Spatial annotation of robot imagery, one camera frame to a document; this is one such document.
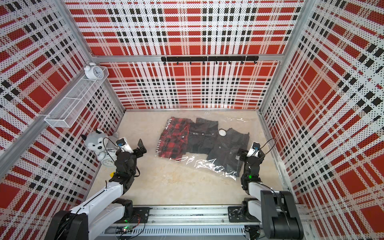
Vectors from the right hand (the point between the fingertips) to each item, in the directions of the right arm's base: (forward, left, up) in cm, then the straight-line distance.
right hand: (252, 145), depth 86 cm
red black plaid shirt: (+8, +49, -8) cm, 51 cm away
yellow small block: (-14, +83, -9) cm, 85 cm away
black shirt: (+16, +30, -10) cm, 35 cm away
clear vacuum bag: (+27, 0, -10) cm, 29 cm away
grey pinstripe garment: (+4, +13, -10) cm, 17 cm away
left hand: (+1, +67, +4) cm, 67 cm away
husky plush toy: (-1, +87, +7) cm, 87 cm away
